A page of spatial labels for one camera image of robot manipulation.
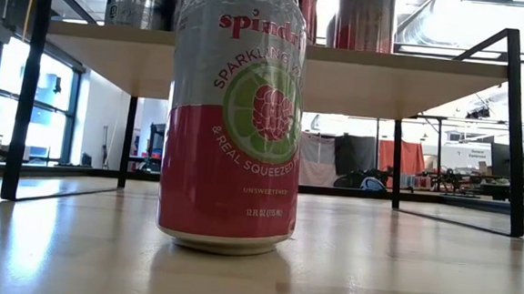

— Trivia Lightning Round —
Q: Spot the short silver white can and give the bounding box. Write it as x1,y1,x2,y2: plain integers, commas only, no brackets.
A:
324,14,342,49

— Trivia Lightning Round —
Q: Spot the red cola can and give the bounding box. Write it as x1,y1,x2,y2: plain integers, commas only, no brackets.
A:
289,0,320,46

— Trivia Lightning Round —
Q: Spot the short white pink can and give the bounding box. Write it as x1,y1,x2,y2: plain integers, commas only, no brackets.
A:
335,0,398,55

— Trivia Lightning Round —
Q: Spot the tall white blue energy can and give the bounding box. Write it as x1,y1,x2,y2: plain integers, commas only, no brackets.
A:
104,0,173,32

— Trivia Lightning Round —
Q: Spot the light grey hanging cloth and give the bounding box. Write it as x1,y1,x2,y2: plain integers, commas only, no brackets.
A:
297,130,338,188

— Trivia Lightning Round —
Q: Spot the white blue round object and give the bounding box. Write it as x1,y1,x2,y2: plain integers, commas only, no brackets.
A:
359,175,387,193

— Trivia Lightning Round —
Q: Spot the orange hanging cloth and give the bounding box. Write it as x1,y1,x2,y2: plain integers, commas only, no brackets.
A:
376,137,429,177

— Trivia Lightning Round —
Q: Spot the large glass window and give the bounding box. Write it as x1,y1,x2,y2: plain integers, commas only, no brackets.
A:
0,35,86,167

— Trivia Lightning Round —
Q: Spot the white cabinet box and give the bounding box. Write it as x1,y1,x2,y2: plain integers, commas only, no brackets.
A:
447,142,495,174

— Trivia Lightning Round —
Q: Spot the wooden shelf with black frame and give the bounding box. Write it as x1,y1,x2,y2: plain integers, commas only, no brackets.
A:
0,0,524,238

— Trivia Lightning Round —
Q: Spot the ribbed ventilation duct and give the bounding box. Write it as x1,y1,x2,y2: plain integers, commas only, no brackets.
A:
394,0,440,46

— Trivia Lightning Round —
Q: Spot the thin yellow cord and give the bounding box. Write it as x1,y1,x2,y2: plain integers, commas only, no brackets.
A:
21,0,37,43

